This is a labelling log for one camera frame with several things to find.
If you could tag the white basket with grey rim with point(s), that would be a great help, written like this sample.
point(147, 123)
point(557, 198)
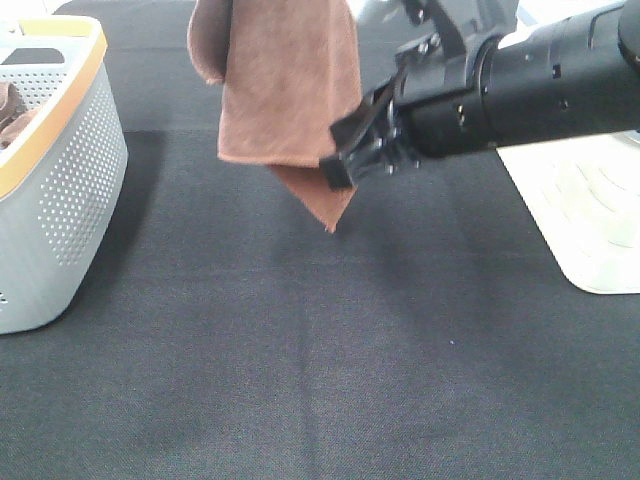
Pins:
point(583, 195)

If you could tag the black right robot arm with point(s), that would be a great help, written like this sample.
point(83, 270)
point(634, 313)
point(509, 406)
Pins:
point(464, 88)

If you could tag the brown microfibre towel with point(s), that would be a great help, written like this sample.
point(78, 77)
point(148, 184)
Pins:
point(288, 70)

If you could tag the brown towels in grey basket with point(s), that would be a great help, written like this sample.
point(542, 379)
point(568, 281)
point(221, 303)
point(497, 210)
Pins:
point(14, 119)

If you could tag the grey basket with orange rim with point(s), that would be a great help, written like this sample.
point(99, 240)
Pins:
point(61, 177)

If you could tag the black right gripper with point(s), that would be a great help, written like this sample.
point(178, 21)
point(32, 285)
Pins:
point(385, 131)

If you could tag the black fabric table mat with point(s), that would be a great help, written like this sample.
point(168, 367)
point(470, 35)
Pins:
point(222, 333)

